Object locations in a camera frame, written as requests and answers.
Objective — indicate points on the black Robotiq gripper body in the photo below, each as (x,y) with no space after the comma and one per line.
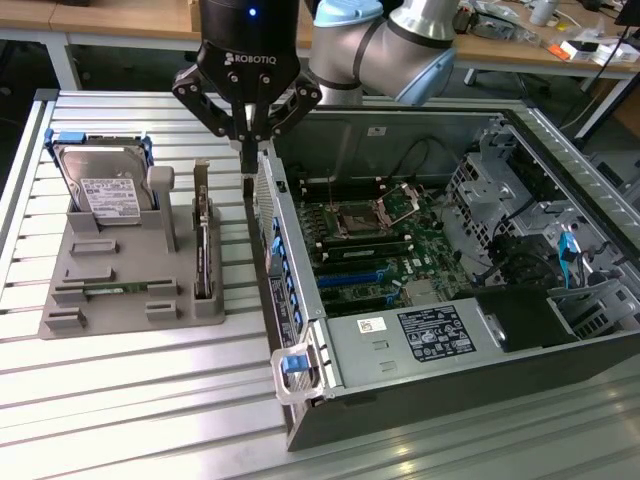
(250,60)

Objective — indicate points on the Nvidia graphics card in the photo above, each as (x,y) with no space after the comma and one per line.
(204,250)

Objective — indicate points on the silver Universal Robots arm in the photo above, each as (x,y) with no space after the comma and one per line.
(380,50)

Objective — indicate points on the thin socket locking lever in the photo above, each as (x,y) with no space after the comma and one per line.
(332,190)

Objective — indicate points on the blue card retention clip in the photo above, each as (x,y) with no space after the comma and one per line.
(299,318)
(274,223)
(286,269)
(295,301)
(290,284)
(276,245)

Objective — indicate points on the CPU socket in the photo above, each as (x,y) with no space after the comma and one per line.
(357,220)

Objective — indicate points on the open metal socket cover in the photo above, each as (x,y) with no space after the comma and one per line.
(384,204)

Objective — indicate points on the silver hard disk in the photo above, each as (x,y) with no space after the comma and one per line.
(105,195)

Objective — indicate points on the blue disk caddy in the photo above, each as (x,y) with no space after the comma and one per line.
(70,136)

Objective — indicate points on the black RAM stick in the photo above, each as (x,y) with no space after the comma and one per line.
(370,251)

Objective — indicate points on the blue expansion slot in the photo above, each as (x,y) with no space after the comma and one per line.
(350,280)

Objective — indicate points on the green Dell motherboard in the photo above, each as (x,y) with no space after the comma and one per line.
(440,240)

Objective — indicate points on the green RAM stick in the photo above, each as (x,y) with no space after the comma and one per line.
(117,288)

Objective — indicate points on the cluttered wooden desk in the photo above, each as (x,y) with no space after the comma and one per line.
(500,50)

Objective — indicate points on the grey electronic device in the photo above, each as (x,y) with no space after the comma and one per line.
(495,27)

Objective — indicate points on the grey parts rack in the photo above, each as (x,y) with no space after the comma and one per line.
(125,310)

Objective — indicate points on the silver chipset heatsink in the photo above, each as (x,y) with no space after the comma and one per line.
(422,294)

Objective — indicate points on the blue case latch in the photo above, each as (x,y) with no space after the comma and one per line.
(292,363)

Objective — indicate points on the grey power supply unit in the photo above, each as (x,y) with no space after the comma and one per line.
(370,360)

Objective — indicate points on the white cylinder container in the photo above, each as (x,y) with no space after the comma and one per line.
(544,12)

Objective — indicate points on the orange white black box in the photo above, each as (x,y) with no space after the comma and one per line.
(575,50)

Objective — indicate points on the clear corner fixture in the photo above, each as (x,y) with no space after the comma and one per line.
(295,397)

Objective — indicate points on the white small box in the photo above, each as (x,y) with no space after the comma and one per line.
(615,54)

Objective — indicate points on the grey computer case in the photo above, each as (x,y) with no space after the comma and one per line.
(620,175)

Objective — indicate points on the black monitor stand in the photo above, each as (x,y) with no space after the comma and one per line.
(627,12)

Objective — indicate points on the grey metal disk bay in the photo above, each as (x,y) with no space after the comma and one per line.
(590,289)

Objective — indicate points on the open black PC case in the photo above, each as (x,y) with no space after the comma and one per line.
(500,400)

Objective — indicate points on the wooden desk white frame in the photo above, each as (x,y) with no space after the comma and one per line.
(100,20)

